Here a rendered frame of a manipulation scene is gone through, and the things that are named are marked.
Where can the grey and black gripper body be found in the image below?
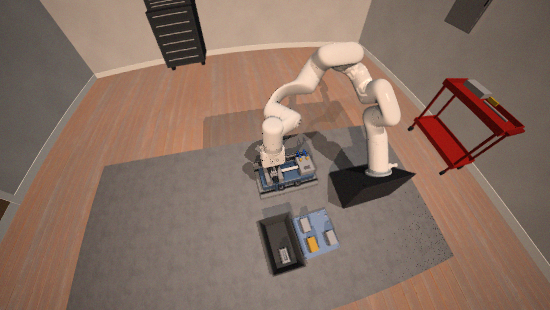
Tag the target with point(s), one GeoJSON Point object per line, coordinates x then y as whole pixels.
{"type": "Point", "coordinates": [269, 160]}

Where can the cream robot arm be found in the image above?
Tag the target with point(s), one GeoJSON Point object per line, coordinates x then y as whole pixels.
{"type": "Point", "coordinates": [342, 55]}

